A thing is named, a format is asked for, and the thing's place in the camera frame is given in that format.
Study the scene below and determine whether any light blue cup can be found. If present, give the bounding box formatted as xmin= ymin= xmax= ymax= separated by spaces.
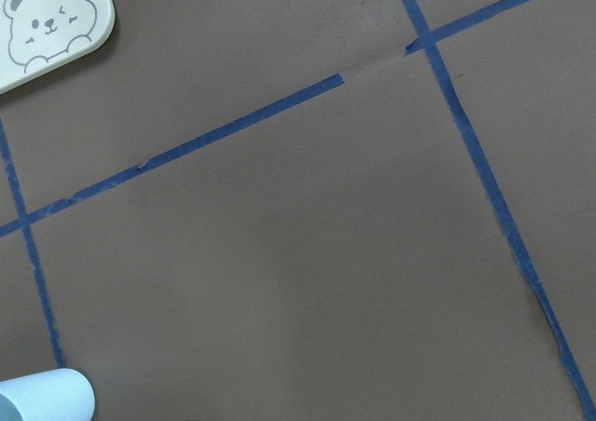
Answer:
xmin=1 ymin=368 xmax=95 ymax=421

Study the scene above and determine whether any cream bear tray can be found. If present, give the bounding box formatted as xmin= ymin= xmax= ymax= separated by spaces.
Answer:
xmin=1 ymin=0 xmax=115 ymax=93

